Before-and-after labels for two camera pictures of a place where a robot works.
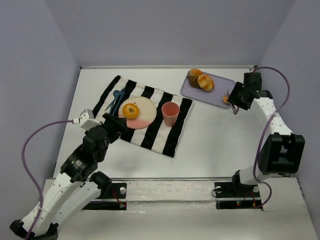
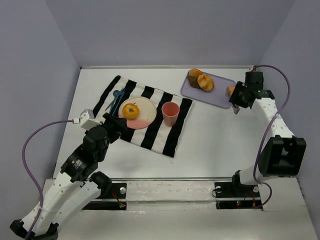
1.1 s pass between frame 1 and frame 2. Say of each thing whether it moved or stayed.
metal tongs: stayed
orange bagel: stayed
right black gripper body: stayed
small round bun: moved
